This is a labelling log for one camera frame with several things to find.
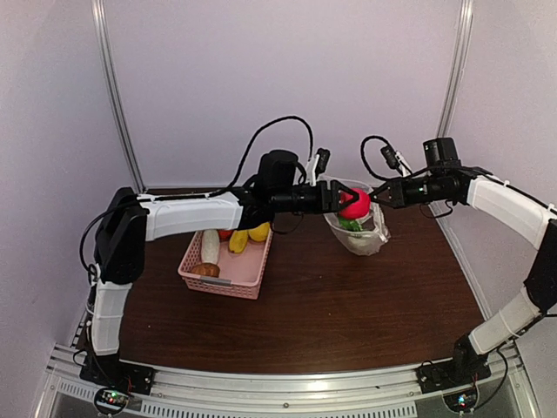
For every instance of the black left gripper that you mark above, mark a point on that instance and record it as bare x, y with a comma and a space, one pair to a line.
333, 197

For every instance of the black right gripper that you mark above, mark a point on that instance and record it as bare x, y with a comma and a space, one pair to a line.
398, 195

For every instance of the red apple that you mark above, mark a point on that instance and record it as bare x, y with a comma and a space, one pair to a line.
359, 209

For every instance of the clear zip top bag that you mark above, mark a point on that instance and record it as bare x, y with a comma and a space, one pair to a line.
375, 213

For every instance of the white radish with green leaves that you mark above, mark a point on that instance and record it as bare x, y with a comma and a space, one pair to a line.
360, 238

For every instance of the brown potato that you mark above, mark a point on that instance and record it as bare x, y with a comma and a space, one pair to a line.
206, 269

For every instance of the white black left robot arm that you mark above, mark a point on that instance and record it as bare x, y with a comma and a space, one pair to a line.
281, 184

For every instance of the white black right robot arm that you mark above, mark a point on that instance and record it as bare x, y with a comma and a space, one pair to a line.
445, 178

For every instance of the yellow pear with leaf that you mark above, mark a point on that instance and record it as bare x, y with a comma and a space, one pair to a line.
260, 233

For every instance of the orange pumpkin with leaf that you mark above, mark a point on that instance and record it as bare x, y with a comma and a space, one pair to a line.
224, 234

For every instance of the pink perforated plastic basket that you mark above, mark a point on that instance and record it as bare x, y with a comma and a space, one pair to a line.
240, 275

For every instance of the white wrinkled cabbage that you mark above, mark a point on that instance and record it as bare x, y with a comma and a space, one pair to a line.
210, 247

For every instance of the right round circuit board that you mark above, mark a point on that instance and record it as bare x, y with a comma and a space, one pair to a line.
462, 402

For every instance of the round circuit board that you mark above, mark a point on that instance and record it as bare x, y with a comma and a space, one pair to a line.
462, 402
109, 401

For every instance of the left round circuit board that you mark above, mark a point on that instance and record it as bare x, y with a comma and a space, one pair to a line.
109, 401

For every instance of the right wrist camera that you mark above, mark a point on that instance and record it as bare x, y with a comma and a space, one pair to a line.
395, 161

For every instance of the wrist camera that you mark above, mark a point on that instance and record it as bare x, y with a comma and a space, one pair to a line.
395, 161
316, 165

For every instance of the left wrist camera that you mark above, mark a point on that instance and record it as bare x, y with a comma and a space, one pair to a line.
316, 165

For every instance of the right aluminium corner post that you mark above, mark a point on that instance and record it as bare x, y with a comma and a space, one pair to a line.
456, 73

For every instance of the aluminium corner post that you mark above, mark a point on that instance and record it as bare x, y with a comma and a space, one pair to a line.
456, 73
110, 76

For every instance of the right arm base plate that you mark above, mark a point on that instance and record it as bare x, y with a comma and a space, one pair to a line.
444, 375

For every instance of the aluminium front rail frame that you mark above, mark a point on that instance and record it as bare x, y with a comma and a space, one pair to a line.
383, 392

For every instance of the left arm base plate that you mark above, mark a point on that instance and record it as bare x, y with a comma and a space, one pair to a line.
117, 378

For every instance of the left aluminium corner post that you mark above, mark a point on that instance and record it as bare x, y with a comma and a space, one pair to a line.
110, 76

